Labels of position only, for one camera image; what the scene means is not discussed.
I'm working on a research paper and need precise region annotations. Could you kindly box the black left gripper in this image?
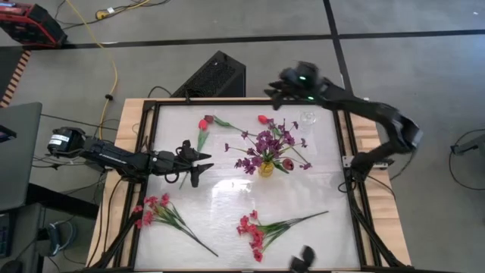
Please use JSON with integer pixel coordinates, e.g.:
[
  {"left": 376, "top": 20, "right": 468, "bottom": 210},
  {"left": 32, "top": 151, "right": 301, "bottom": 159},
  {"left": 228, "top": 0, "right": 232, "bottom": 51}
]
[{"left": 150, "top": 140, "right": 215, "bottom": 189}]

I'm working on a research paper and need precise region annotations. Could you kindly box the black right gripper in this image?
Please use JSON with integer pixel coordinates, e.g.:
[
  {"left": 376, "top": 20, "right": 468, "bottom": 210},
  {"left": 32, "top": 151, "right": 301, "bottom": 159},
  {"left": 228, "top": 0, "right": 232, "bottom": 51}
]
[{"left": 264, "top": 61, "right": 327, "bottom": 111}]

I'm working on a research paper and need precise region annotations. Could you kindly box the purple artificial flower bunch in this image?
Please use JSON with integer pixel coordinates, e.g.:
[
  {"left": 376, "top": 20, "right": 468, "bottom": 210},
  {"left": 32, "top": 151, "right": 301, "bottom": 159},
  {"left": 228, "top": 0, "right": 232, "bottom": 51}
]
[{"left": 223, "top": 119, "right": 314, "bottom": 176}]

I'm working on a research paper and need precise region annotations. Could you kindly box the red artificial flower bunch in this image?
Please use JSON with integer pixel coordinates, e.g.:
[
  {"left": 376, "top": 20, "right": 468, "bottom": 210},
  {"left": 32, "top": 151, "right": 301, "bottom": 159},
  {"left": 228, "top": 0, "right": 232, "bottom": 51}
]
[
  {"left": 132, "top": 193, "right": 220, "bottom": 258},
  {"left": 236, "top": 209, "right": 330, "bottom": 263}
]

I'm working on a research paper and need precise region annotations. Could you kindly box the clear glass vase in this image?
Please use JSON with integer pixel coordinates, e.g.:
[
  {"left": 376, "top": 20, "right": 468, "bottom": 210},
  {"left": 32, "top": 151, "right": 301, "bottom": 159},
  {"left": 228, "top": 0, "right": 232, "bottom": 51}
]
[{"left": 299, "top": 109, "right": 318, "bottom": 129}]

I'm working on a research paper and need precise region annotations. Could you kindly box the black perforated computer case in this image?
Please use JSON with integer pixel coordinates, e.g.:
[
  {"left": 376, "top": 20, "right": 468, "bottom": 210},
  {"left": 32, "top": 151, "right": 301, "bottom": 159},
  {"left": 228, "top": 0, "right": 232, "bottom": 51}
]
[{"left": 170, "top": 50, "right": 247, "bottom": 99}]

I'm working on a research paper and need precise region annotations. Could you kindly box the black desk base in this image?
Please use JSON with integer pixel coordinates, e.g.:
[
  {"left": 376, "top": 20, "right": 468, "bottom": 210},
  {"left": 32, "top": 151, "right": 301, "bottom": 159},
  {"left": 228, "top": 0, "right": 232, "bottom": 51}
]
[{"left": 26, "top": 183, "right": 100, "bottom": 221}]

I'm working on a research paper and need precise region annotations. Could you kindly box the black blue handheld device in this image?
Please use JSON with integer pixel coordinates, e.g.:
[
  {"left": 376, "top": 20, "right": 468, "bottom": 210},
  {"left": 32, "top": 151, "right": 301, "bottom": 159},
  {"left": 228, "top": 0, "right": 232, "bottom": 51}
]
[{"left": 47, "top": 221, "right": 77, "bottom": 258}]

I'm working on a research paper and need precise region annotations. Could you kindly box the wooden table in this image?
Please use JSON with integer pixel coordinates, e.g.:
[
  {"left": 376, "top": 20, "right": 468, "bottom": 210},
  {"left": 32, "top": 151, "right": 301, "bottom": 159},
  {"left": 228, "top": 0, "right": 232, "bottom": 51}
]
[{"left": 86, "top": 97, "right": 412, "bottom": 268}]

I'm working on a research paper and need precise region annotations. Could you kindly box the yellow power plug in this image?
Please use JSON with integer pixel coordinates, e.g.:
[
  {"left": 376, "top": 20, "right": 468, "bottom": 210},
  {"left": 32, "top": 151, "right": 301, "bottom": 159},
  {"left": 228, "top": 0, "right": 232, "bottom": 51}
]
[{"left": 95, "top": 0, "right": 152, "bottom": 20}]

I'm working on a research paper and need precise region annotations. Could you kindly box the black device with screen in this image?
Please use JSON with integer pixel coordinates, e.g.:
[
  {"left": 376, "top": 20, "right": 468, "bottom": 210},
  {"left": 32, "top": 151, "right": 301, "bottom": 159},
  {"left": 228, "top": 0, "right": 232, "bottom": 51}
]
[{"left": 0, "top": 124, "right": 18, "bottom": 144}]

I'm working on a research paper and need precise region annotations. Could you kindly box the orange black striped strip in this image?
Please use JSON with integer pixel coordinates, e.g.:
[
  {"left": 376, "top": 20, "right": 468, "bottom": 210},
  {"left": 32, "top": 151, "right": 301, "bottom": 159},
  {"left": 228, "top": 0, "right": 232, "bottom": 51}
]
[{"left": 0, "top": 49, "right": 32, "bottom": 109}]

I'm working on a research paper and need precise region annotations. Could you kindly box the black keyboard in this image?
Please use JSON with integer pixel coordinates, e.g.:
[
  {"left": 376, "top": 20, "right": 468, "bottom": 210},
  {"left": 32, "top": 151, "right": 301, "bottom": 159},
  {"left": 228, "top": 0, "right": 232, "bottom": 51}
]
[{"left": 0, "top": 212, "right": 14, "bottom": 259}]

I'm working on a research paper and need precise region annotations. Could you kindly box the gray metal stand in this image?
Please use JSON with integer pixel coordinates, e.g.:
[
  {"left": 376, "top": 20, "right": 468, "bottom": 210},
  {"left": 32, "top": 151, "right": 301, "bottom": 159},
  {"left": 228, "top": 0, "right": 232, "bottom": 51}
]
[{"left": 449, "top": 133, "right": 485, "bottom": 156}]

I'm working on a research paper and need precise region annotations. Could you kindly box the red and black toolbox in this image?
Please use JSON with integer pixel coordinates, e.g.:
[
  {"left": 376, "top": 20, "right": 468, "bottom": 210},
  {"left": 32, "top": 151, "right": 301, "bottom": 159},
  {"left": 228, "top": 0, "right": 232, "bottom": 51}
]
[{"left": 0, "top": 2, "right": 68, "bottom": 49}]

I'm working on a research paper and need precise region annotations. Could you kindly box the black aluminium table frame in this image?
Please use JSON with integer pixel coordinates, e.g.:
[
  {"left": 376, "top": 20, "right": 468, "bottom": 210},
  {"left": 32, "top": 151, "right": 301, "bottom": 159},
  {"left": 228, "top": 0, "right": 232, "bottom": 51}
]
[{"left": 89, "top": 99, "right": 412, "bottom": 273}]

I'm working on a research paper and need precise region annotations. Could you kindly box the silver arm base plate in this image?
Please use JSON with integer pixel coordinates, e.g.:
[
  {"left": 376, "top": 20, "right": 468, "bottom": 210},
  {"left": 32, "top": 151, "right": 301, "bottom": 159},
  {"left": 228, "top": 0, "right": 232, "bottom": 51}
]
[{"left": 342, "top": 155, "right": 395, "bottom": 171}]

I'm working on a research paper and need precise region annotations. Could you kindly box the yellow cable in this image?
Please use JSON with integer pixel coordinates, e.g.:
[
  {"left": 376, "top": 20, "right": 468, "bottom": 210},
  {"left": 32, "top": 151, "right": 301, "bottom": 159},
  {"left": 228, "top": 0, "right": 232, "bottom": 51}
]
[{"left": 64, "top": 0, "right": 119, "bottom": 140}]

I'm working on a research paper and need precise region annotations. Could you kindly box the black cable loop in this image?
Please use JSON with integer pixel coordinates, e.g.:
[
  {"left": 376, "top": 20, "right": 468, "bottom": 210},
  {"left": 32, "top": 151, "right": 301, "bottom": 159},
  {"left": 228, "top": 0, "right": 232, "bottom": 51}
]
[{"left": 448, "top": 127, "right": 485, "bottom": 191}]

